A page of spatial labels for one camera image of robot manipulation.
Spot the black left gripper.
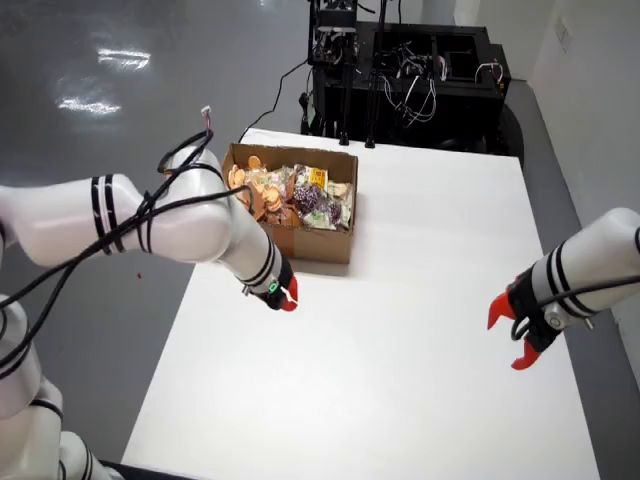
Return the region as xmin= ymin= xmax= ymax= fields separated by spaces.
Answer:
xmin=255 ymin=276 xmax=301 ymax=315

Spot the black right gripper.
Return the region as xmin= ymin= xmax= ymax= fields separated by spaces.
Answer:
xmin=487 ymin=272 xmax=564 ymax=371

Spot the green white snack packet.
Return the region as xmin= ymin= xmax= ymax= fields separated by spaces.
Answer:
xmin=299 ymin=207 xmax=341 ymax=232

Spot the purple dotted snack packet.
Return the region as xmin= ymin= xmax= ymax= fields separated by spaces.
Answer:
xmin=292 ymin=183 xmax=342 ymax=222

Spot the brown cardboard box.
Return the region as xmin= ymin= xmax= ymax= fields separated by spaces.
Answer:
xmin=221 ymin=142 xmax=360 ymax=265

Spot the black equipment rack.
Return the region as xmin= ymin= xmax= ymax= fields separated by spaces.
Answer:
xmin=307 ymin=0 xmax=524 ymax=156

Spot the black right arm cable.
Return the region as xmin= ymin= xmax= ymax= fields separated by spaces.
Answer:
xmin=509 ymin=274 xmax=640 ymax=342

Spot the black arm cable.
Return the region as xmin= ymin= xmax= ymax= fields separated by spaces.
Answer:
xmin=509 ymin=274 xmax=640 ymax=342
xmin=0 ymin=105 xmax=251 ymax=369

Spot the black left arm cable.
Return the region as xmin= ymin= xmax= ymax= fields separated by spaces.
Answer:
xmin=0 ymin=105 xmax=251 ymax=369

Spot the black camera stand pole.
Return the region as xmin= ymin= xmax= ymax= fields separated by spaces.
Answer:
xmin=364 ymin=64 xmax=378 ymax=150
xmin=339 ymin=59 xmax=353 ymax=147

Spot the black floor power cable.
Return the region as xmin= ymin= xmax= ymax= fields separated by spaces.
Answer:
xmin=238 ymin=58 xmax=312 ymax=144

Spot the black aluminium rail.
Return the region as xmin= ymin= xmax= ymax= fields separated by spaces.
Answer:
xmin=97 ymin=459 xmax=169 ymax=480

